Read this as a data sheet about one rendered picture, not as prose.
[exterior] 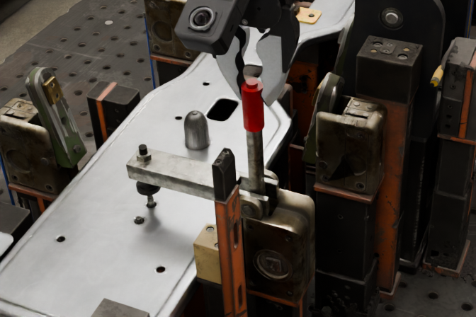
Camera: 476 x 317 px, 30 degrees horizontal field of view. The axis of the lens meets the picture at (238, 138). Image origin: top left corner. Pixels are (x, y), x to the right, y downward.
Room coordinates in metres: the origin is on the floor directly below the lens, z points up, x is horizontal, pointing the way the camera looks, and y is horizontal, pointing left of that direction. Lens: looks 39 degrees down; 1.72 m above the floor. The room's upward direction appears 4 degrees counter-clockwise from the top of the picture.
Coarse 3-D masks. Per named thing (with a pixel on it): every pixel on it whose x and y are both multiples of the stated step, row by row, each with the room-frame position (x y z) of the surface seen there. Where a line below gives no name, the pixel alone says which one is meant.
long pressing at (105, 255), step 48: (336, 0) 1.23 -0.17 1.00; (144, 96) 1.01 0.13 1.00; (192, 96) 1.00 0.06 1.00; (240, 144) 0.89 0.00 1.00; (96, 192) 0.81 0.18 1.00; (48, 240) 0.73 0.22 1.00; (96, 240) 0.73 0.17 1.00; (144, 240) 0.72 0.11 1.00; (192, 240) 0.72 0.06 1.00; (0, 288) 0.66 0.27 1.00; (48, 288) 0.66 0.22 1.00; (96, 288) 0.66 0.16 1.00; (144, 288) 0.65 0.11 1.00; (192, 288) 0.65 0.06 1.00
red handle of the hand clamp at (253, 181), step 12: (252, 84) 0.72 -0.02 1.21; (252, 96) 0.71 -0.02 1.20; (252, 108) 0.71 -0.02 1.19; (252, 120) 0.71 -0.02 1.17; (252, 132) 0.71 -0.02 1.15; (252, 144) 0.71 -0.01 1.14; (252, 156) 0.71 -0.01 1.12; (252, 168) 0.71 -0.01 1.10; (252, 180) 0.71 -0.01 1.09; (264, 180) 0.72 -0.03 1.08; (264, 192) 0.72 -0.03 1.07
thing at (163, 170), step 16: (144, 144) 0.79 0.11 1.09; (144, 160) 0.77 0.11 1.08; (160, 160) 0.78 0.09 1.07; (176, 160) 0.77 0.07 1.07; (192, 160) 0.77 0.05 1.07; (128, 176) 0.77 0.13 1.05; (144, 176) 0.76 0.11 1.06; (160, 176) 0.75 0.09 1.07; (176, 176) 0.75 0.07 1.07; (192, 176) 0.74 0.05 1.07; (208, 176) 0.74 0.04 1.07; (240, 176) 0.74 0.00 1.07; (144, 192) 0.77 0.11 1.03; (192, 192) 0.74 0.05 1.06; (208, 192) 0.73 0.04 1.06; (240, 192) 0.71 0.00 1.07; (272, 192) 0.72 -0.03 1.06
